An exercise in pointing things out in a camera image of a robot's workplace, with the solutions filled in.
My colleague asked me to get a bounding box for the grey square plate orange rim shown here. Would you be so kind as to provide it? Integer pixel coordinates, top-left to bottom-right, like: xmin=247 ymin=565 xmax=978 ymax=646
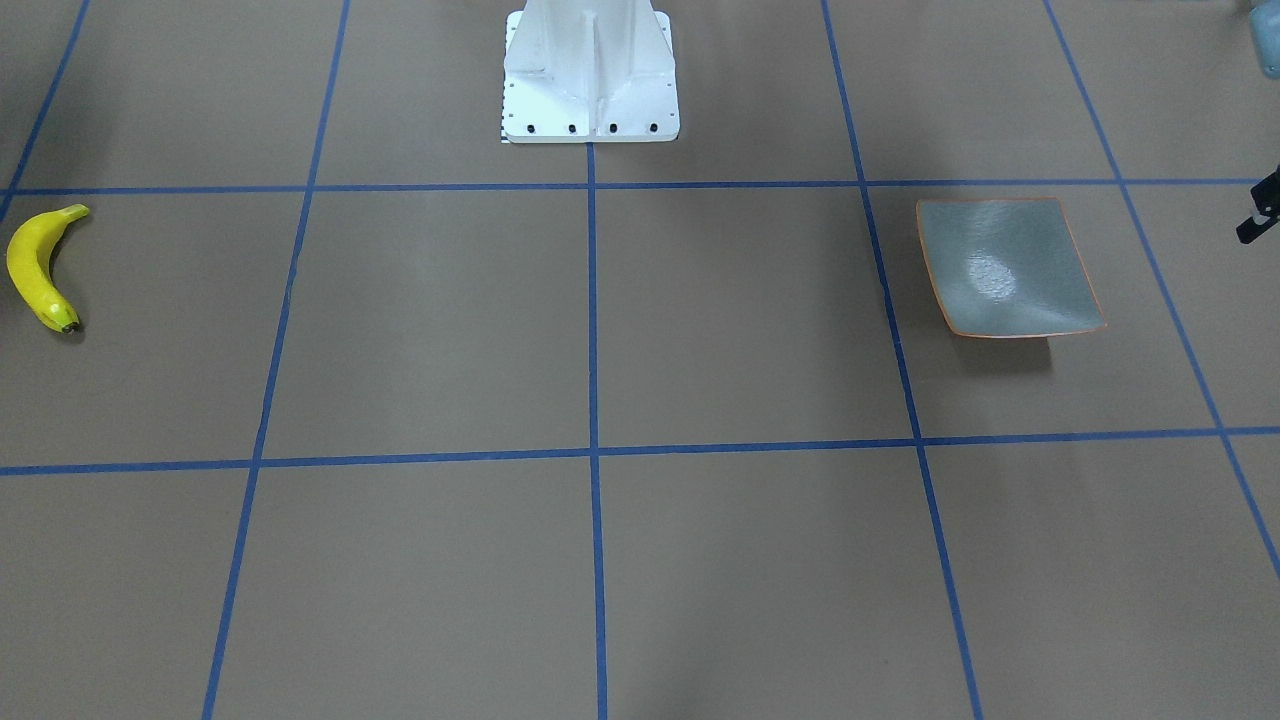
xmin=915 ymin=197 xmax=1107 ymax=340

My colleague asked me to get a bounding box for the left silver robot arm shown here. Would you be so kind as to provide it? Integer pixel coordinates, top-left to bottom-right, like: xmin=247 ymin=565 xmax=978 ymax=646
xmin=1235 ymin=1 xmax=1279 ymax=245

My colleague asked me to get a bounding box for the white camera mast base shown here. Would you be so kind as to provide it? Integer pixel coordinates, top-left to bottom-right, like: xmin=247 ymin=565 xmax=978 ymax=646
xmin=500 ymin=1 xmax=681 ymax=143

